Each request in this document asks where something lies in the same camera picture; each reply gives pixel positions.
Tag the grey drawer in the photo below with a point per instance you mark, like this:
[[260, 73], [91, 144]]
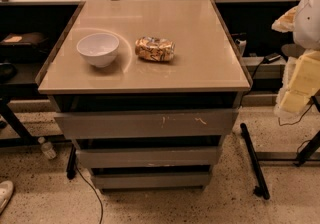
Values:
[[149, 157], [139, 124], [161, 180]]

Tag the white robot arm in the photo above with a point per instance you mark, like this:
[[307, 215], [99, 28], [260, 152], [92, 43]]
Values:
[[301, 77]]

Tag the grey drawer cabinet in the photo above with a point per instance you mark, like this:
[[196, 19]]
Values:
[[205, 73]]

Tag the crushed gold soda can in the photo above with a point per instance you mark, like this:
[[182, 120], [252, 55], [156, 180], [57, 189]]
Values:
[[154, 49]]

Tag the white bowl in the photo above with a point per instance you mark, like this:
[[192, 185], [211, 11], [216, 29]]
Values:
[[99, 49]]

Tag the black phone device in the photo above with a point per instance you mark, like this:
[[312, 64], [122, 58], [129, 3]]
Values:
[[271, 58]]

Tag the clear plastic bottle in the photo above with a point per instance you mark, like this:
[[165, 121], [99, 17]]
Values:
[[47, 148]]

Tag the dark side table top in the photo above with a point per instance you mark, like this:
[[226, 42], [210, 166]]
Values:
[[292, 50]]

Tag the white shoe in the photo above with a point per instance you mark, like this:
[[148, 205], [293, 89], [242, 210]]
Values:
[[6, 192]]

